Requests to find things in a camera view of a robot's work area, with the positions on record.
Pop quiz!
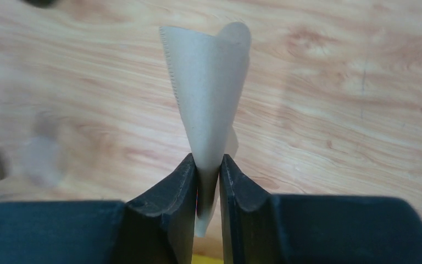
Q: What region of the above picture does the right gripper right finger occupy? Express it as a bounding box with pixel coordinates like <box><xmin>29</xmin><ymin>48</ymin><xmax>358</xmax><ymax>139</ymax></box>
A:
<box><xmin>219</xmin><ymin>154</ymin><xmax>284</xmax><ymax>263</ymax></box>

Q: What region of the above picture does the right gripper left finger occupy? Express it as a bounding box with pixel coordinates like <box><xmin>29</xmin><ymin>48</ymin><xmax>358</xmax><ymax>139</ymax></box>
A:
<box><xmin>113</xmin><ymin>154</ymin><xmax>198</xmax><ymax>263</ymax></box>

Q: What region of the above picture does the clear glass dripper cone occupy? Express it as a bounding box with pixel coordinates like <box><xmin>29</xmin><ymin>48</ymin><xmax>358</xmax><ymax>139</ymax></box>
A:
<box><xmin>21</xmin><ymin>111</ymin><xmax>66</xmax><ymax>188</ymax></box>

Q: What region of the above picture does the brown paper coffee filter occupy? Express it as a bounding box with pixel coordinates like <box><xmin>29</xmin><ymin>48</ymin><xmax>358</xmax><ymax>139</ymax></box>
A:
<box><xmin>159</xmin><ymin>22</ymin><xmax>252</xmax><ymax>237</ymax></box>

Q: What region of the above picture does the yellow plastic tray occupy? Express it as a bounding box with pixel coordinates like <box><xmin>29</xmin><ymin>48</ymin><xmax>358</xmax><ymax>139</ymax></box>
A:
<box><xmin>191</xmin><ymin>255</ymin><xmax>224</xmax><ymax>264</ymax></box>

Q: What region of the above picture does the cola glass bottle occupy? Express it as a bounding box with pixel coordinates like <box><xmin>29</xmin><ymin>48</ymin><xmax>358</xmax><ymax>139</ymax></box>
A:
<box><xmin>21</xmin><ymin>0</ymin><xmax>59</xmax><ymax>9</ymax></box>

